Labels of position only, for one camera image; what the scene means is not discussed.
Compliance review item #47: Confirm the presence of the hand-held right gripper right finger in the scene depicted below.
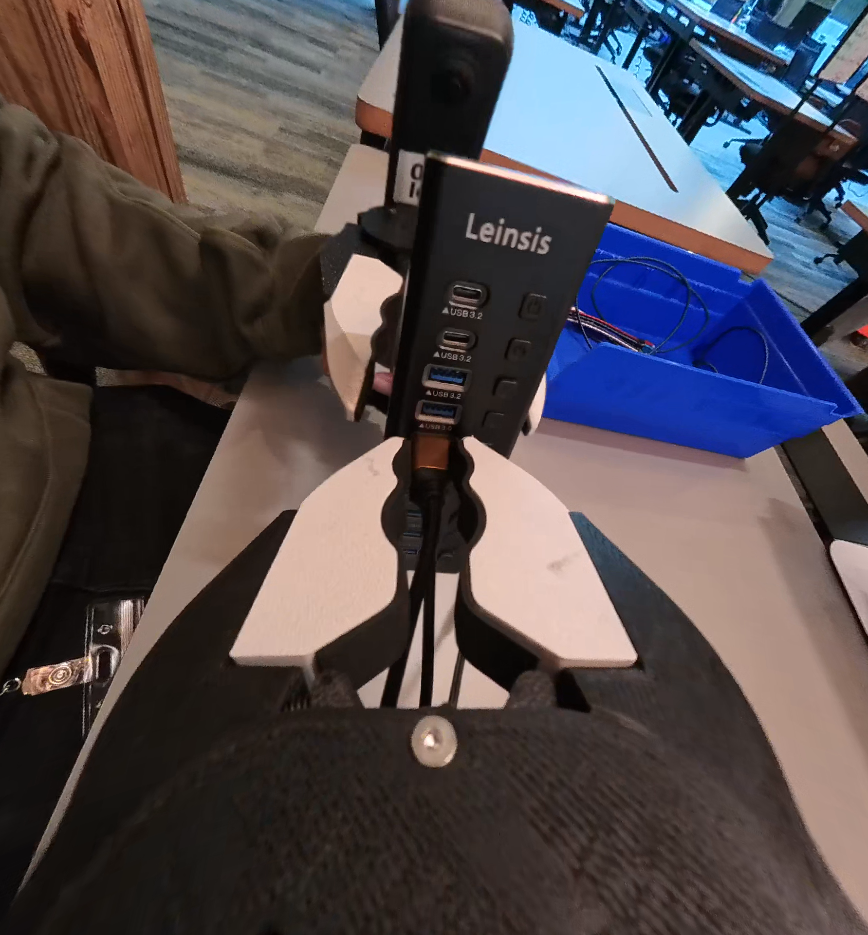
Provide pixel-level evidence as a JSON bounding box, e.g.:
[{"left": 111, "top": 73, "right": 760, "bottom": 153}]
[{"left": 457, "top": 437, "right": 639, "bottom": 676}]

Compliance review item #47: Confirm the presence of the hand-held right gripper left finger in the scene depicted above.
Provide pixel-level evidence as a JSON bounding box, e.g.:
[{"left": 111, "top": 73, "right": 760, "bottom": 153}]
[{"left": 229, "top": 437, "right": 414, "bottom": 679}]

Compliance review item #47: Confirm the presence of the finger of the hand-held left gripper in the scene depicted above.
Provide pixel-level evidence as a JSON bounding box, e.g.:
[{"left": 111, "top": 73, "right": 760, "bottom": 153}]
[
  {"left": 521, "top": 376, "right": 550, "bottom": 435},
  {"left": 320, "top": 254, "right": 407, "bottom": 423}
]

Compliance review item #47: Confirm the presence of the black usb cable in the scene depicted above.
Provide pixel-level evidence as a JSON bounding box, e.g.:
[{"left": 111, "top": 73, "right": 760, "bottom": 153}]
[{"left": 381, "top": 431, "right": 471, "bottom": 711}]

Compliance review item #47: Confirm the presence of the black usb hub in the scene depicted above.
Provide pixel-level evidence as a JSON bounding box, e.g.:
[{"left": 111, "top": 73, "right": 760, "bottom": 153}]
[{"left": 383, "top": 150, "right": 616, "bottom": 574}]

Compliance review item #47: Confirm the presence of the person's left forearm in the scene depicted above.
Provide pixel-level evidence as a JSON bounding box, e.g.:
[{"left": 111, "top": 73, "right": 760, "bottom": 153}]
[{"left": 0, "top": 62, "right": 336, "bottom": 384}]

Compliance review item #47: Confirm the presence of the white desk with wooden edge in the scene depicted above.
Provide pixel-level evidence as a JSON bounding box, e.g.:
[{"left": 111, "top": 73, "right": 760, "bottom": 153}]
[{"left": 355, "top": 15, "right": 774, "bottom": 275}]

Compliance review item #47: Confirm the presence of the grey desk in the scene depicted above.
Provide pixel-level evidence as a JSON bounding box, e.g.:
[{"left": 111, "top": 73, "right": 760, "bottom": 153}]
[{"left": 18, "top": 142, "right": 868, "bottom": 935}]

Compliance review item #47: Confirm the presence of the blue plastic bin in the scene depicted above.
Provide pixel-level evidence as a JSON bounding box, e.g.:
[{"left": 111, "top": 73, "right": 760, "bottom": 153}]
[{"left": 539, "top": 223, "right": 864, "bottom": 460}]

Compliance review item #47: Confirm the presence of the badge holder with clip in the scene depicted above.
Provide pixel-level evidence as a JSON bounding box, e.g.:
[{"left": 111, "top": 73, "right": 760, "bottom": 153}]
[{"left": 0, "top": 595, "right": 146, "bottom": 735}]

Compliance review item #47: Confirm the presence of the black office chair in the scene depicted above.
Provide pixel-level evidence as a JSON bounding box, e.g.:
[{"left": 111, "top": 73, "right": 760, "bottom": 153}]
[{"left": 726, "top": 139, "right": 844, "bottom": 242}]

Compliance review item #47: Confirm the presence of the wooden pillar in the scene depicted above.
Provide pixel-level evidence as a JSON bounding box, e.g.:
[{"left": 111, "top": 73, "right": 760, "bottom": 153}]
[{"left": 0, "top": 0, "right": 186, "bottom": 204}]

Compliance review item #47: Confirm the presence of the multicoloured wire bundle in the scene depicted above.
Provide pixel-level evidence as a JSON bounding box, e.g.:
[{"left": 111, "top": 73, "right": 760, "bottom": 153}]
[{"left": 567, "top": 307, "right": 657, "bottom": 355}]

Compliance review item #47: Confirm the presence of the thin black wire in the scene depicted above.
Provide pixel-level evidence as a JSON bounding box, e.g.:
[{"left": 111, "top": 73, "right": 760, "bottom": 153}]
[{"left": 576, "top": 256, "right": 771, "bottom": 384}]

